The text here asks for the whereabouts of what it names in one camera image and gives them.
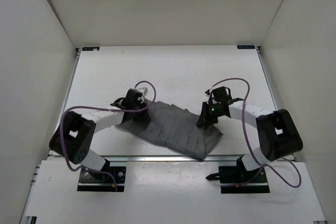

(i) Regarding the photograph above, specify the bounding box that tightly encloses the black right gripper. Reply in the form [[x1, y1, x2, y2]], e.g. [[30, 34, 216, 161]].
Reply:
[[197, 101, 222, 126]]

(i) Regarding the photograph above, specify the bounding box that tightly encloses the grey pleated skirt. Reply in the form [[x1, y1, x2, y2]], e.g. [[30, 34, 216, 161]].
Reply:
[[117, 101, 223, 160]]

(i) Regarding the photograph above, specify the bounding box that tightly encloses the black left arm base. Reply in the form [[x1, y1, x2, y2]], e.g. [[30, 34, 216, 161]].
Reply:
[[77, 156, 127, 192]]

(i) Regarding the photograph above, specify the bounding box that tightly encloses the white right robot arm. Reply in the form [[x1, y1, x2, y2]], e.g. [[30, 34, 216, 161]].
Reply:
[[196, 98, 303, 182]]

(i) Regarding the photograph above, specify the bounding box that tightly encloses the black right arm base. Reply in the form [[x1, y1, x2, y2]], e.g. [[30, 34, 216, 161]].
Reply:
[[205, 157, 270, 194]]

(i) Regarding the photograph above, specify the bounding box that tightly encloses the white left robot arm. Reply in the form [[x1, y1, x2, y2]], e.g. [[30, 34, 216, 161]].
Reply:
[[49, 89, 153, 181]]

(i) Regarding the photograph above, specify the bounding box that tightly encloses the right table label sticker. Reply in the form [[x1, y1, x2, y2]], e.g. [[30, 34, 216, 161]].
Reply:
[[237, 45, 255, 50]]

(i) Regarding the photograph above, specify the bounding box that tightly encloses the table label sticker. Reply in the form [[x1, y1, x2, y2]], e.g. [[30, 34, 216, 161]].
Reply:
[[237, 45, 255, 50], [82, 47, 100, 51]]

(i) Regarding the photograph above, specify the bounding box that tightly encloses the left table label sticker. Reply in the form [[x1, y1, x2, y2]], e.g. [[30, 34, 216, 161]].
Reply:
[[82, 47, 100, 51]]

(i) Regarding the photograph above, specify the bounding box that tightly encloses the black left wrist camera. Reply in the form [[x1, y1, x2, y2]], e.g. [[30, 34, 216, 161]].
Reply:
[[123, 88, 148, 107]]

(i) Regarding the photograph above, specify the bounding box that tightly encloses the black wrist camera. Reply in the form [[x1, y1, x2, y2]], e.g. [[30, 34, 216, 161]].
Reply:
[[123, 88, 148, 107], [205, 86, 232, 104]]

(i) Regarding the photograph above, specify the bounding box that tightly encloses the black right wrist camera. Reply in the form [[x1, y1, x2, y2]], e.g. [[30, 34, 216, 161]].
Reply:
[[205, 86, 232, 104]]

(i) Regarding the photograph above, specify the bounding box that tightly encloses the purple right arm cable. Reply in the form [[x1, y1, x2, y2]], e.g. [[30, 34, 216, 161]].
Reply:
[[206, 77, 302, 188]]

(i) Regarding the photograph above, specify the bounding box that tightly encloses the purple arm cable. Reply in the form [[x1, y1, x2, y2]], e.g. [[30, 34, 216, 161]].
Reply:
[[59, 81, 158, 186], [206, 77, 302, 188]]

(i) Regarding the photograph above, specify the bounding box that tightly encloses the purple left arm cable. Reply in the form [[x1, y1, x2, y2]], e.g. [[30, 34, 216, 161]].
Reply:
[[59, 81, 158, 186]]

